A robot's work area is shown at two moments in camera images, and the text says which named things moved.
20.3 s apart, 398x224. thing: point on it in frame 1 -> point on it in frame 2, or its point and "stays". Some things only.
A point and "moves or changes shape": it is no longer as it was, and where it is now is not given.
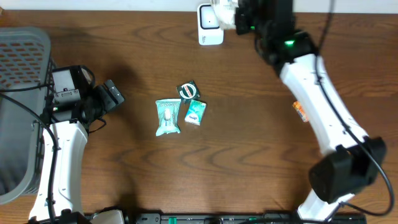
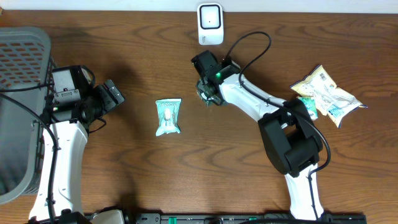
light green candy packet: x=168 y=111 stays
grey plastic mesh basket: x=25 y=60 stays
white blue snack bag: x=225 y=12 moves or changes shape
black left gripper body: x=106 y=98 stays
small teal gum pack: x=195 y=112 moves or changes shape
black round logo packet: x=188 y=91 -> x=208 y=95
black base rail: x=239 y=218 stays
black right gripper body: x=245 y=17 -> x=200 y=78
